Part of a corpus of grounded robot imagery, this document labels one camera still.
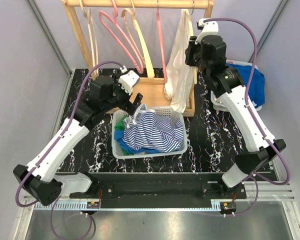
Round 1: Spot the wooden clothes rack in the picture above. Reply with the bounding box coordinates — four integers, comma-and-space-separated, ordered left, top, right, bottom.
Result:
62, 0, 214, 107

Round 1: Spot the white right bin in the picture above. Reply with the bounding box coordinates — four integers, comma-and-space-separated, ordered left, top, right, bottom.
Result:
210, 59, 263, 112

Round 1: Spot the cream wooden hanger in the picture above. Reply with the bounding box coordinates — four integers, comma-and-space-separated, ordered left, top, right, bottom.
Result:
121, 0, 155, 79

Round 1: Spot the pink plastic hanger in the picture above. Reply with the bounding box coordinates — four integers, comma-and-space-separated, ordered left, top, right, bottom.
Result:
98, 0, 144, 74

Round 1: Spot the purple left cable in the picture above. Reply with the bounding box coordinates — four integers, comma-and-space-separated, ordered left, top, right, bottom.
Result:
15, 60, 127, 240

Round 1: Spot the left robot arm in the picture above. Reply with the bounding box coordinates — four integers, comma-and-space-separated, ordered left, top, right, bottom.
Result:
13, 71, 143, 206

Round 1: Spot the blue white striped tank top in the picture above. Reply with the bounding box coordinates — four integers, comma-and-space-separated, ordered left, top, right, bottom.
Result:
122, 104, 184, 153

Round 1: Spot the aluminium rail frame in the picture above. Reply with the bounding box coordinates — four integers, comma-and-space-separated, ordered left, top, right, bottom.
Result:
14, 181, 300, 240

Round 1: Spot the beige wooden hanger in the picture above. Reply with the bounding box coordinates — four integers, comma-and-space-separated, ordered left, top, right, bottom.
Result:
79, 0, 99, 67

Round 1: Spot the white-top hanger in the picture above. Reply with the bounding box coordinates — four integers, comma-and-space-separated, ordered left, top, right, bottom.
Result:
185, 10, 197, 85

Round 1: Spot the blue cloth in bin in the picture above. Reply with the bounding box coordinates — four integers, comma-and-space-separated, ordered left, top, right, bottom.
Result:
226, 60, 266, 111

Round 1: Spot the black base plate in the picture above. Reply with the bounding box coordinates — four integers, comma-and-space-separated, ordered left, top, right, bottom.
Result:
61, 172, 248, 211

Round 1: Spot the pink striped-top hanger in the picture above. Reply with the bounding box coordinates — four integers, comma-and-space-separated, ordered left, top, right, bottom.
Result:
156, 0, 168, 83

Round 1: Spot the white perforated plastic basket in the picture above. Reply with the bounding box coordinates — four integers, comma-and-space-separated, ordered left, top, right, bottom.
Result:
111, 106, 188, 159

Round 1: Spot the green tank top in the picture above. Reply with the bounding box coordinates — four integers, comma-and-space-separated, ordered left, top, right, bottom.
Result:
114, 115, 135, 156

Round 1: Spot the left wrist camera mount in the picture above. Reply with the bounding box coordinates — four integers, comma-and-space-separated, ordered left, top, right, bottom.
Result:
118, 66, 140, 96

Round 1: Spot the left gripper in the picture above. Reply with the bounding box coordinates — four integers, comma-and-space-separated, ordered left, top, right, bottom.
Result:
103, 73, 143, 116

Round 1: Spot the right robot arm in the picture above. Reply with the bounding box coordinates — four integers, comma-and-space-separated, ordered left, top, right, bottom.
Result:
185, 35, 286, 199

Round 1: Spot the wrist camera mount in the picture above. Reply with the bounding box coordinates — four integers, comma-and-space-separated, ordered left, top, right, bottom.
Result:
195, 18, 219, 44
118, 66, 140, 96

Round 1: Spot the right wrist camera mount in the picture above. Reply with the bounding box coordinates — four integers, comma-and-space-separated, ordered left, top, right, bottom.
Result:
195, 18, 219, 44

